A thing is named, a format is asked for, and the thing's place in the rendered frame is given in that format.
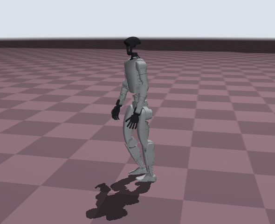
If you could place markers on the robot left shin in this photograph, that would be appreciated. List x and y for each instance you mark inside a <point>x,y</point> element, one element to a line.
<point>148,156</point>

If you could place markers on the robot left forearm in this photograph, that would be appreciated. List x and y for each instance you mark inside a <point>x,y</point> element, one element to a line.
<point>141,99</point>

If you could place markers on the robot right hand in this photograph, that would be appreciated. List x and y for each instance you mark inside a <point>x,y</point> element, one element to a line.
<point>116,110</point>

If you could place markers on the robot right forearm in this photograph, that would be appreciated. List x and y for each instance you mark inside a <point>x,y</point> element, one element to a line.
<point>122,95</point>

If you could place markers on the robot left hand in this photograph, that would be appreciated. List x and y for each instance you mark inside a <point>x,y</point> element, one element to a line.
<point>133,119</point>

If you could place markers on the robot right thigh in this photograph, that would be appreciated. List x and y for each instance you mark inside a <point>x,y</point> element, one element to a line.
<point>130,141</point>

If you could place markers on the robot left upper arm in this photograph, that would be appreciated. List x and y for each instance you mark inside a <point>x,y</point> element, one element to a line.
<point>141,68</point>

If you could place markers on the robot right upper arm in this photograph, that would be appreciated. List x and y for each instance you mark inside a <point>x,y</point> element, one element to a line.
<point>125,81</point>

